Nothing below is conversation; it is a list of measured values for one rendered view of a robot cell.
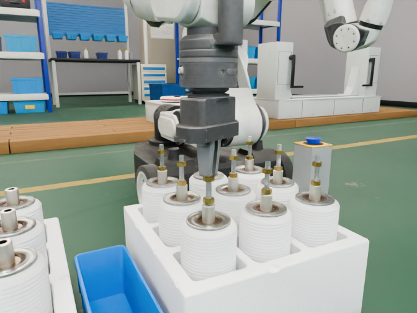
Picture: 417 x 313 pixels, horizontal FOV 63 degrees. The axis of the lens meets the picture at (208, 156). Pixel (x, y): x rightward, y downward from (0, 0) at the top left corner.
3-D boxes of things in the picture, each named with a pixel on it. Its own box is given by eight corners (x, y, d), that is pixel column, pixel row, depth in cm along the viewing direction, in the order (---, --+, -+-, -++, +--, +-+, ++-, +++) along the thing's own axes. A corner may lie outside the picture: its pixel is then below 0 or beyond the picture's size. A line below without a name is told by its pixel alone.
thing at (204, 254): (177, 331, 57) (174, 232, 53) (186, 295, 66) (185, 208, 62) (234, 335, 56) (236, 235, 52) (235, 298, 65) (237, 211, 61)
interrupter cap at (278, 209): (295, 212, 61) (295, 208, 61) (265, 222, 57) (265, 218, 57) (266, 200, 67) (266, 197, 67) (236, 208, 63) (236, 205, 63)
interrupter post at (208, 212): (200, 225, 56) (200, 206, 55) (202, 219, 58) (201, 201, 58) (215, 226, 56) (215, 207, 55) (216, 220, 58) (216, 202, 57)
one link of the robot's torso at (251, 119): (210, 154, 112) (176, 40, 126) (254, 149, 120) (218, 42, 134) (231, 135, 99) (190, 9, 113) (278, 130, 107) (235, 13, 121)
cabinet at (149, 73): (133, 102, 648) (131, 64, 632) (157, 101, 670) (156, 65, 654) (143, 104, 599) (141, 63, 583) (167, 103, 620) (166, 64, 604)
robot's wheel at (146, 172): (136, 212, 125) (133, 159, 120) (149, 209, 127) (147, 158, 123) (154, 233, 108) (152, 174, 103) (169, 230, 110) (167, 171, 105)
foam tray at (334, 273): (127, 271, 87) (123, 205, 83) (254, 240, 104) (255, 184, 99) (186, 397, 53) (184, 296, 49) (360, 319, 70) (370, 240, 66)
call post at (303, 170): (287, 247, 99) (293, 143, 92) (305, 242, 102) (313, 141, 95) (304, 259, 93) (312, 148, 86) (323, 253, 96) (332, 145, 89)
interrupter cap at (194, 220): (182, 231, 54) (182, 227, 54) (190, 213, 61) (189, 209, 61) (229, 233, 53) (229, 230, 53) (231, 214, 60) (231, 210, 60)
